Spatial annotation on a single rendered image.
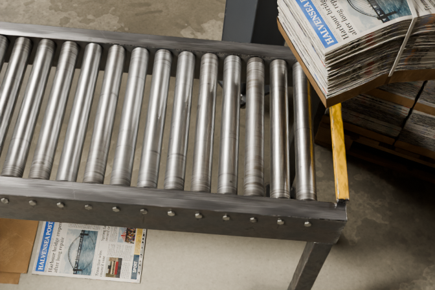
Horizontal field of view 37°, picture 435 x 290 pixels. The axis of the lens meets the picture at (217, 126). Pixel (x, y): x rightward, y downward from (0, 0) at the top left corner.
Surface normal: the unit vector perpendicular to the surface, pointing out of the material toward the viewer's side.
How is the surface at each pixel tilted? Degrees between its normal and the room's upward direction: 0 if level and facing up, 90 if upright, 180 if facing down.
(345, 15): 14
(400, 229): 0
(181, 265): 0
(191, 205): 0
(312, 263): 90
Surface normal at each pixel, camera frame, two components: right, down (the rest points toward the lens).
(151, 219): -0.04, 0.80
